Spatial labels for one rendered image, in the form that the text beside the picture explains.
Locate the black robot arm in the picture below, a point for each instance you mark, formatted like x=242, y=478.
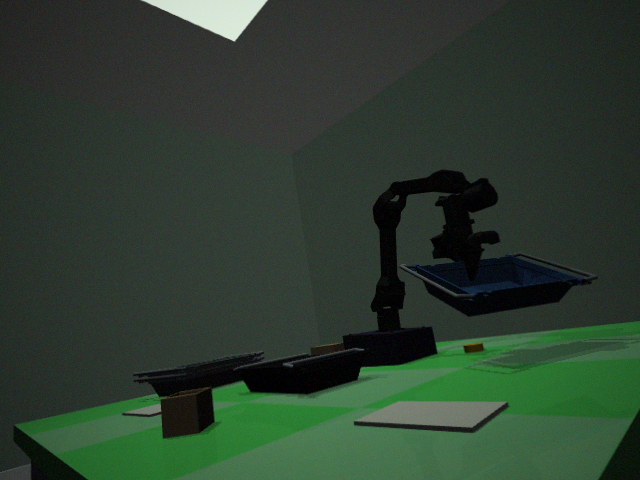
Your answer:
x=474, y=197

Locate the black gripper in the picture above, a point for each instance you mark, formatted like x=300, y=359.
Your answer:
x=471, y=251

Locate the grey flat panel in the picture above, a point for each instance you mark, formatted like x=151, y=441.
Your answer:
x=450, y=416
x=149, y=411

